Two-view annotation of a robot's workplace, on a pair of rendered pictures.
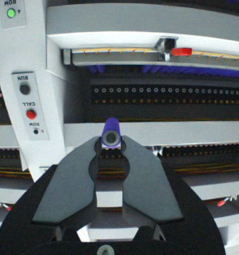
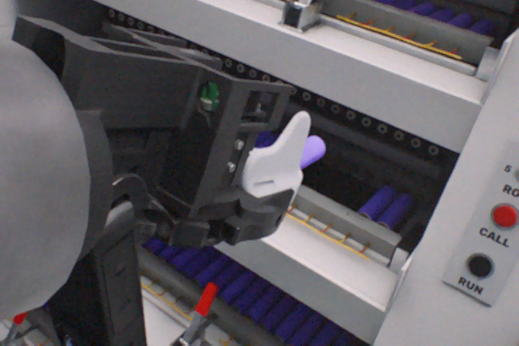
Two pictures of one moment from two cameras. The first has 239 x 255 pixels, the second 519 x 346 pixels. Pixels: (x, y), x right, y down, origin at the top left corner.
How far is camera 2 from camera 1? 0.30 m
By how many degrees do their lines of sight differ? 48
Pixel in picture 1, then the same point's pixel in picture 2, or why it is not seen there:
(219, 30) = not seen: hidden behind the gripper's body
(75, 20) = (338, 302)
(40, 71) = (430, 273)
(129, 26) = (271, 252)
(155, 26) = not seen: hidden behind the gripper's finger
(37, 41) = (405, 315)
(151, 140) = (296, 45)
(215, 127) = (183, 25)
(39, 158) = not seen: outside the picture
